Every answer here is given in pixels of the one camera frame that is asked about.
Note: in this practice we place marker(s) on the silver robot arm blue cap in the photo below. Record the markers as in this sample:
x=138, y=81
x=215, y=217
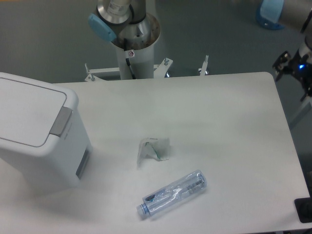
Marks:
x=121, y=20

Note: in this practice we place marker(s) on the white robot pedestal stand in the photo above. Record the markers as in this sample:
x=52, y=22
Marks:
x=135, y=60

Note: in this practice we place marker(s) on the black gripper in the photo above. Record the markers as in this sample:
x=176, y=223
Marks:
x=297, y=66

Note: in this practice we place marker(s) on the white plastic trash can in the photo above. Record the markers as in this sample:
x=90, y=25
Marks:
x=59, y=163

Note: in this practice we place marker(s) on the black device at table edge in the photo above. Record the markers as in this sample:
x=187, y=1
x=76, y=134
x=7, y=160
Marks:
x=304, y=209

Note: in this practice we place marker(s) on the crushed clear plastic bottle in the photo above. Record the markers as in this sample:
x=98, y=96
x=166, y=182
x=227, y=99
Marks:
x=168, y=196

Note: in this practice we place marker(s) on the white trash can lid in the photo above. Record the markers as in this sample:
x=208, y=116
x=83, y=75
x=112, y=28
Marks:
x=27, y=112

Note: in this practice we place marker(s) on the crumpled white paper wrapper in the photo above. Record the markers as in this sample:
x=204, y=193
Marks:
x=153, y=148

